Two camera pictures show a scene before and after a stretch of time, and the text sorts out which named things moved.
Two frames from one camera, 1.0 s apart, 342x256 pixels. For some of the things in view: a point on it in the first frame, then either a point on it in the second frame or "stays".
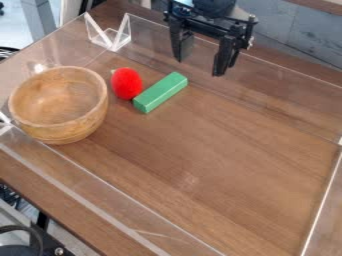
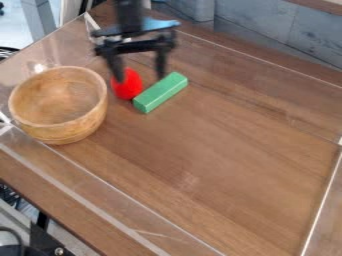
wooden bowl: [59, 104] stays
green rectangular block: [161, 92] stays
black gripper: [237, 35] -> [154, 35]
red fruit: [127, 83] stays
